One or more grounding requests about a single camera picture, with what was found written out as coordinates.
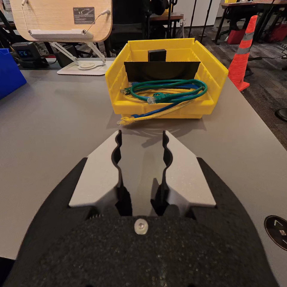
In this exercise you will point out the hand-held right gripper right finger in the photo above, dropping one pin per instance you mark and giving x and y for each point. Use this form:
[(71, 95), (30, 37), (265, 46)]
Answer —
[(190, 179)]

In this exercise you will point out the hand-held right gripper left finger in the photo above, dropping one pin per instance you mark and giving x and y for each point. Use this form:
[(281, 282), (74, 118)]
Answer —
[(96, 179)]

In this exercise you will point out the yellow storage bin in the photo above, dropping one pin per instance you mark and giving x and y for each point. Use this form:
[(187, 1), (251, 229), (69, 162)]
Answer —
[(213, 74)]

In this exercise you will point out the black ethernet switch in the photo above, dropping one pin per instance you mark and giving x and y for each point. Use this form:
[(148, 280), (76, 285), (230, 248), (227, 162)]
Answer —
[(157, 55)]

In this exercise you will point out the blue storage bin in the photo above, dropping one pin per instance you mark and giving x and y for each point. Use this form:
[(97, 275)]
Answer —
[(10, 74)]

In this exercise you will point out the black bin divider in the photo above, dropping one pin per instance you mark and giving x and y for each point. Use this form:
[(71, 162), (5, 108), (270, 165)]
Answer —
[(161, 69)]

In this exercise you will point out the black power adapter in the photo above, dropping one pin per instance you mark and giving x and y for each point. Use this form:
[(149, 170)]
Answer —
[(65, 57)]

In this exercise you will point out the orange traffic cone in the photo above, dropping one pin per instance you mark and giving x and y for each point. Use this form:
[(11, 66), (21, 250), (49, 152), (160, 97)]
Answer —
[(243, 56)]

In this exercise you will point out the black power station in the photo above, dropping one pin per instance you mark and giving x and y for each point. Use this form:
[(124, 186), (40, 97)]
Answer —
[(27, 55)]

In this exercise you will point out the red box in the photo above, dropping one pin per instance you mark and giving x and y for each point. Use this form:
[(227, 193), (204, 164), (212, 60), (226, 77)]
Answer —
[(235, 37)]

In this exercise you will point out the black office chair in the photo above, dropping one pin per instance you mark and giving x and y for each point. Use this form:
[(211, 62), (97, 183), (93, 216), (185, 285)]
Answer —
[(127, 27)]

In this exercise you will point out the wooden stand with white base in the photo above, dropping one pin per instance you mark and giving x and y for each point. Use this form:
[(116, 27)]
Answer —
[(56, 18)]

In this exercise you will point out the red bag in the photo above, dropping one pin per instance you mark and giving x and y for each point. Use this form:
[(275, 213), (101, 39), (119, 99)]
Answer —
[(278, 33)]

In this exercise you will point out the dark work table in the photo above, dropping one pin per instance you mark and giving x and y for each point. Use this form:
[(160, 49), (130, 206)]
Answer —
[(246, 5)]

